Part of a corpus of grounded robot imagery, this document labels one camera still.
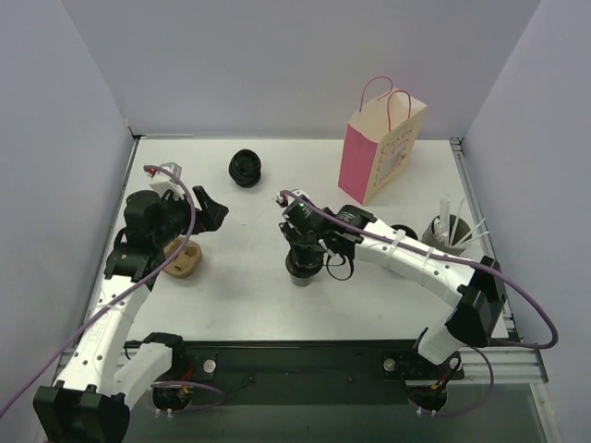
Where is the white plastic fork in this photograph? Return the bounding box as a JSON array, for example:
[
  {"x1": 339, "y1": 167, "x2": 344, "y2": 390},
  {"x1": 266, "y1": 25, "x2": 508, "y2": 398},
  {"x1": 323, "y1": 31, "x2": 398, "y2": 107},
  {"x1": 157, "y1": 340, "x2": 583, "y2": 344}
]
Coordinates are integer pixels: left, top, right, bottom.
[{"x1": 449, "y1": 198, "x2": 465, "y2": 246}]

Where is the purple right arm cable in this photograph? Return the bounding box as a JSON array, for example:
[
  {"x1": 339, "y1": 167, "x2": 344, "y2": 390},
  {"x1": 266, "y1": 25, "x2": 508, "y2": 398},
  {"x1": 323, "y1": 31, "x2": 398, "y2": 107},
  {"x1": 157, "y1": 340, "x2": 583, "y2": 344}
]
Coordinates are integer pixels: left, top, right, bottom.
[{"x1": 281, "y1": 189, "x2": 559, "y2": 348}]

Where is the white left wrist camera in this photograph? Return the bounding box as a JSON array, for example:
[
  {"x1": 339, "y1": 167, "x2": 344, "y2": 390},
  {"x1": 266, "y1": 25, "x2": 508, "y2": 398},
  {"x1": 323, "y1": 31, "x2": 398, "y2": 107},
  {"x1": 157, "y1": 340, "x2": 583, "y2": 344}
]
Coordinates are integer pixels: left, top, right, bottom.
[{"x1": 144, "y1": 162, "x2": 185, "y2": 199}]

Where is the grey cylindrical utensil holder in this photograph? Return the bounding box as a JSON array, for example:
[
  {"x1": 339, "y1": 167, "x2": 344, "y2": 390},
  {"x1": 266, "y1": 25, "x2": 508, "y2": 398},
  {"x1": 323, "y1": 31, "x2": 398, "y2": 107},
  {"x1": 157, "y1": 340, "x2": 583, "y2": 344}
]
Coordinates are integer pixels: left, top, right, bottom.
[{"x1": 420, "y1": 214, "x2": 474, "y2": 256}]

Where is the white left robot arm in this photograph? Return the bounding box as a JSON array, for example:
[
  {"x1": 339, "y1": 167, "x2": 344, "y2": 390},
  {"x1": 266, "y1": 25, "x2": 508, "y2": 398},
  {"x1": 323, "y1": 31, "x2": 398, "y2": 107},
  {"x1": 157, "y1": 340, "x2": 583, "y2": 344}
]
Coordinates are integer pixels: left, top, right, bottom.
[{"x1": 33, "y1": 186, "x2": 229, "y2": 442}]

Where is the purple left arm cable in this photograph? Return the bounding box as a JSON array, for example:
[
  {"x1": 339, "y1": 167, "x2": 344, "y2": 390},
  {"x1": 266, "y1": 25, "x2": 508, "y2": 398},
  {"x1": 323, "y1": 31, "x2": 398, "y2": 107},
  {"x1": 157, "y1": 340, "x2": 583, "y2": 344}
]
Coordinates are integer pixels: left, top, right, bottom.
[{"x1": 0, "y1": 164, "x2": 195, "y2": 414}]

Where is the brown cardboard cup carrier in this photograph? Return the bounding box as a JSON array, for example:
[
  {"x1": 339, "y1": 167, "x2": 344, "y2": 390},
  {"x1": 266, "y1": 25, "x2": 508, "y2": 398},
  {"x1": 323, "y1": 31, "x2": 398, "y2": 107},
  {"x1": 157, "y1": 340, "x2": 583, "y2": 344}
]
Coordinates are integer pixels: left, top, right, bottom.
[{"x1": 163, "y1": 240, "x2": 203, "y2": 279}]

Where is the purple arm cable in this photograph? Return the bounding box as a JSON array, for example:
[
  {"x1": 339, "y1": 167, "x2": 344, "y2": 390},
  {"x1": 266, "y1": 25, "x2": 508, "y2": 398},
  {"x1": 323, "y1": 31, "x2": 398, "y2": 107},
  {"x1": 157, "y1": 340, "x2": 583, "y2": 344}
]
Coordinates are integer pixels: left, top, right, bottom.
[
  {"x1": 0, "y1": 164, "x2": 195, "y2": 414},
  {"x1": 281, "y1": 189, "x2": 559, "y2": 348}
]

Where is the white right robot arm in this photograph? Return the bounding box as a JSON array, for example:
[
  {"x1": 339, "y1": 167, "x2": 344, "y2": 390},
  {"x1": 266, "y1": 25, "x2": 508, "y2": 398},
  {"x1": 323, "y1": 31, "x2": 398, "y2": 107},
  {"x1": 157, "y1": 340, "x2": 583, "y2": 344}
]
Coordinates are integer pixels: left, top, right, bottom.
[{"x1": 279, "y1": 198, "x2": 506, "y2": 377}]

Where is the black paper coffee cup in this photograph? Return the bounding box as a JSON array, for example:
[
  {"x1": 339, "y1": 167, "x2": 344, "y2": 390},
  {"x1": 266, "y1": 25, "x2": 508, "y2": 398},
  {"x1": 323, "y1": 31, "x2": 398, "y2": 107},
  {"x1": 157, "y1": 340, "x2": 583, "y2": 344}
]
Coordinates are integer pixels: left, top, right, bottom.
[{"x1": 285, "y1": 255, "x2": 322, "y2": 287}]

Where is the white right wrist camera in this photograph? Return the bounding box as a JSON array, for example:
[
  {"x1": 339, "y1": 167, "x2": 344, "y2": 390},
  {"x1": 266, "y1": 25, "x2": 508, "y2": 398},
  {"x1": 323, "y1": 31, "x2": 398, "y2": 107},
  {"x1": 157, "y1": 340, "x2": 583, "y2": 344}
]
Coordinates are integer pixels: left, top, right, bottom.
[{"x1": 274, "y1": 189, "x2": 308, "y2": 209}]

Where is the stack of black cup lids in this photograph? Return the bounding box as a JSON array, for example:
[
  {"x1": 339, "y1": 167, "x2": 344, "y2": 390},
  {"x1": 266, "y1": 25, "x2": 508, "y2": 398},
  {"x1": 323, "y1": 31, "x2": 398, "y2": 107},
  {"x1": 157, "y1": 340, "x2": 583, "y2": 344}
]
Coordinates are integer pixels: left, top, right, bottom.
[{"x1": 228, "y1": 149, "x2": 261, "y2": 188}]

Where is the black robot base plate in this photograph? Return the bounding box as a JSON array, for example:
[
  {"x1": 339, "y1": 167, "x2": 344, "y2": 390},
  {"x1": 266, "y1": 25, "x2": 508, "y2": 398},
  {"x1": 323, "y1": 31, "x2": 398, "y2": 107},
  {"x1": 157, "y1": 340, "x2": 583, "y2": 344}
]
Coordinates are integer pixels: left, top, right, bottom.
[{"x1": 149, "y1": 340, "x2": 464, "y2": 412}]

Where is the aluminium frame rail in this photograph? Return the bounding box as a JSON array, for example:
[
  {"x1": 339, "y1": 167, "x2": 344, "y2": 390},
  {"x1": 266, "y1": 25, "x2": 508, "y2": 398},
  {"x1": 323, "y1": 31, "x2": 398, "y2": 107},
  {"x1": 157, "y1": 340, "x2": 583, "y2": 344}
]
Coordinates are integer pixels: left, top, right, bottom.
[{"x1": 59, "y1": 343, "x2": 549, "y2": 384}]

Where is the pink cream paper bag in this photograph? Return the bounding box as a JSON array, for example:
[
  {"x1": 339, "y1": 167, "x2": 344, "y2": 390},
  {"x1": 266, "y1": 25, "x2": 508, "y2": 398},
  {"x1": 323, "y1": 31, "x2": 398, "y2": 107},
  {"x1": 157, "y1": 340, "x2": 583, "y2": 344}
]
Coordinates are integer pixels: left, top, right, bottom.
[{"x1": 338, "y1": 76, "x2": 428, "y2": 205}]

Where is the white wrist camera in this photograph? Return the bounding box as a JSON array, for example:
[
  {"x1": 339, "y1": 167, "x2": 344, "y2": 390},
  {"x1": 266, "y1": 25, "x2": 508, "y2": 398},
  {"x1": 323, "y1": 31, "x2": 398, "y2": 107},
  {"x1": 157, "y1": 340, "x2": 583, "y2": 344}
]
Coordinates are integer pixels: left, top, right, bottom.
[
  {"x1": 274, "y1": 189, "x2": 308, "y2": 209},
  {"x1": 144, "y1": 162, "x2": 185, "y2": 199}
]

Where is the white plastic spoon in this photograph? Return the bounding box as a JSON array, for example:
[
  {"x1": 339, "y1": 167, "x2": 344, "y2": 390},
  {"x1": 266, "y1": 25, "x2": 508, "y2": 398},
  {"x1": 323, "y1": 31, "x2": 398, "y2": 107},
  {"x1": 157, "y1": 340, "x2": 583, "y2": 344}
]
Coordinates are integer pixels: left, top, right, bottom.
[{"x1": 455, "y1": 219, "x2": 488, "y2": 247}]

